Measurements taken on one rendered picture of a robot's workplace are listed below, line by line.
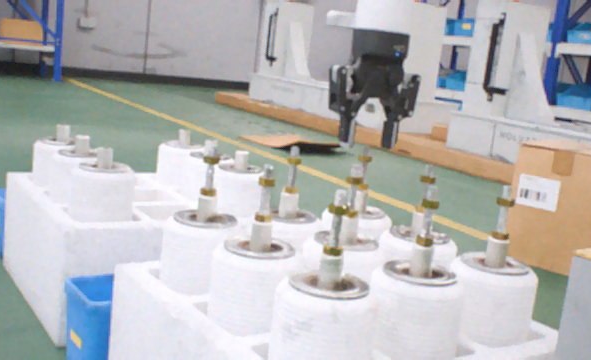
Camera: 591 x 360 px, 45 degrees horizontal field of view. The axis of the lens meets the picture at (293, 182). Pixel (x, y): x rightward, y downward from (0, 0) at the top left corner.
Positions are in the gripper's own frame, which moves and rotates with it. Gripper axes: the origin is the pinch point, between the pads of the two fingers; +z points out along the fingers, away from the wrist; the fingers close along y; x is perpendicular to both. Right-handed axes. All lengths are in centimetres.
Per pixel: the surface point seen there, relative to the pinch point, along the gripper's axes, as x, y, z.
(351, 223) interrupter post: -13.6, -11.3, 7.9
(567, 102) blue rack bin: 321, 457, 5
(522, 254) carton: 40, 85, 33
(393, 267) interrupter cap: -22.7, -12.3, 10.1
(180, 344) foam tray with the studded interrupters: -12.9, -30.5, 20.3
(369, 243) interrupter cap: -14.5, -9.1, 10.0
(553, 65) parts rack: 338, 452, -25
